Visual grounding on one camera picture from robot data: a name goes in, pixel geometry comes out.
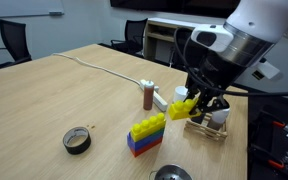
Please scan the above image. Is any whiteboard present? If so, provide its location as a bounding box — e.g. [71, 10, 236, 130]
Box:
[0, 0, 65, 20]

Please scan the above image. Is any black tape roll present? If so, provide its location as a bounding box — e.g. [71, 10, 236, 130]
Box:
[62, 126, 93, 156]

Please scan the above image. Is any black office chair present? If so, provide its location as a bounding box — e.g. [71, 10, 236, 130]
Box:
[110, 17, 149, 56]
[0, 18, 33, 73]

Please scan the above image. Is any black wall screen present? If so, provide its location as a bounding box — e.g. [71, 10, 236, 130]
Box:
[109, 0, 242, 20]

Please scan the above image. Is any black tool table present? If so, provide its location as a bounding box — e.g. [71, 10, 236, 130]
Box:
[246, 95, 288, 180]

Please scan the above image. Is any wooden slat crate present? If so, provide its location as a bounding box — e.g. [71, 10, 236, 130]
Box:
[183, 113, 229, 143]

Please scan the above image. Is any orange-handled tool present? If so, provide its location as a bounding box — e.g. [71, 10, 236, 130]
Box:
[271, 120, 287, 130]
[267, 151, 288, 176]

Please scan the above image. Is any white mug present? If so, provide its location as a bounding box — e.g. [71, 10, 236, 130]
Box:
[172, 85, 189, 104]

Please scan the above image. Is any whiteboard eraser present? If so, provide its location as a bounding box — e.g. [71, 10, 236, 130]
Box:
[48, 10, 65, 17]

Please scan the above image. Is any white power cable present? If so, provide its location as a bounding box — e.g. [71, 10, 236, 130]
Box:
[51, 52, 142, 86]

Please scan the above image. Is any red Lego brick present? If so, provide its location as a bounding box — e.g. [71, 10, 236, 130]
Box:
[129, 136, 164, 159]

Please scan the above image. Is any metal bowl with handles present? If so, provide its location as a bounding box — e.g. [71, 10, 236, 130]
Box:
[149, 163, 194, 180]

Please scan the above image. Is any wooden shelf cabinet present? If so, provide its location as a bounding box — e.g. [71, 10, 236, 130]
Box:
[142, 17, 199, 65]

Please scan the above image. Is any blue Lego brick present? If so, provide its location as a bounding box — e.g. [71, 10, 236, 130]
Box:
[126, 130, 165, 152]

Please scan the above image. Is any yellow Lego brick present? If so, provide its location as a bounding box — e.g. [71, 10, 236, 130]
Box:
[167, 97, 203, 121]
[129, 112, 168, 143]

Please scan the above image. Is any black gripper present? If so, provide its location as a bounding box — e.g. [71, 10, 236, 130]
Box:
[185, 49, 246, 117]

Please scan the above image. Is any brown sauce bottle white cap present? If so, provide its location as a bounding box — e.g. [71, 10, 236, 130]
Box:
[142, 79, 156, 111]

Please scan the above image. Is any green Lego brick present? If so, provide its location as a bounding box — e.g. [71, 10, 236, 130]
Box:
[132, 127, 166, 145]

